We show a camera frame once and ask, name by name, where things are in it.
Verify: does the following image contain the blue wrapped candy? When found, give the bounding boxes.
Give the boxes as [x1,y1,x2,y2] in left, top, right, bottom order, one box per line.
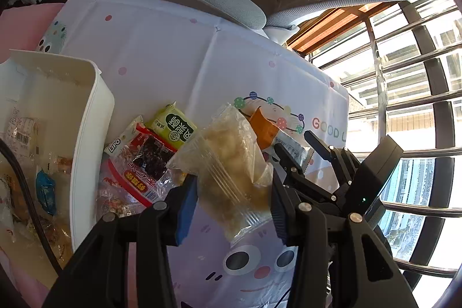
[35,170,56,216]

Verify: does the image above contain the white plastic storage bin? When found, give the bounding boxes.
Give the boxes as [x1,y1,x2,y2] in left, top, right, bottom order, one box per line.
[0,48,116,289]

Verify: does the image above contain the black cable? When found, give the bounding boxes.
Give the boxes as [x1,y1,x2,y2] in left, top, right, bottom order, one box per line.
[0,137,64,276]

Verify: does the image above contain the purple white snack pouch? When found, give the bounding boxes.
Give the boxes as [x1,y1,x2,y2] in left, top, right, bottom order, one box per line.
[5,116,38,158]

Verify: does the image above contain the orange white snack bar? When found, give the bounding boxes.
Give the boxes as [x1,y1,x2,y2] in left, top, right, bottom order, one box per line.
[250,107,314,173]

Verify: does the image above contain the clear bag mixed nuts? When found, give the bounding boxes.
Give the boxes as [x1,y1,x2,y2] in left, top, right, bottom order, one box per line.
[96,185,145,220]

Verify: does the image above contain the clear bag puffed rice snack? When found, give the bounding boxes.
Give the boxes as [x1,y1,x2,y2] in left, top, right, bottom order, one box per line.
[167,104,273,245]

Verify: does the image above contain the green seaweed snack packet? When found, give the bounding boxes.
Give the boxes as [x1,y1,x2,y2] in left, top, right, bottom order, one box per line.
[146,102,197,150]

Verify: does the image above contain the cartoon monster tablecloth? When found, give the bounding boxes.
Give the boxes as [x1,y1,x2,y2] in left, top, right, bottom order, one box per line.
[36,0,349,307]

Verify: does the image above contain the pink blanket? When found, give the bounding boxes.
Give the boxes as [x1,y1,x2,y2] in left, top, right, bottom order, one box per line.
[0,3,64,63]

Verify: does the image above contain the red cookie snack packet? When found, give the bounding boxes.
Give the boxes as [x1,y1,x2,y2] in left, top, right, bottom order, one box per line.
[103,116,176,207]

